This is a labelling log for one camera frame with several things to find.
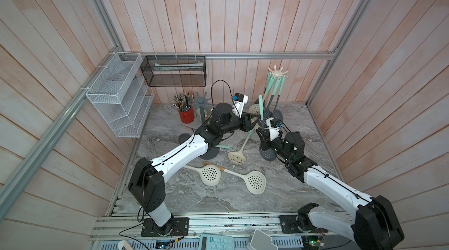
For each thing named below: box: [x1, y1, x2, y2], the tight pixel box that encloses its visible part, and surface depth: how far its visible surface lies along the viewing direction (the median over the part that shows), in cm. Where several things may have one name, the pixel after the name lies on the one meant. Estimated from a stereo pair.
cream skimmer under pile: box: [228, 127, 256, 165], surface depth 97 cm
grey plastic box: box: [250, 228, 279, 250], surface depth 63 cm
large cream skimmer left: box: [183, 164, 222, 187], surface depth 87 cm
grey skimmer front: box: [271, 74, 286, 123], surface depth 95 cm
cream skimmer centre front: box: [202, 161, 268, 195], surface depth 87 cm
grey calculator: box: [197, 233, 236, 250], surface depth 70 cm
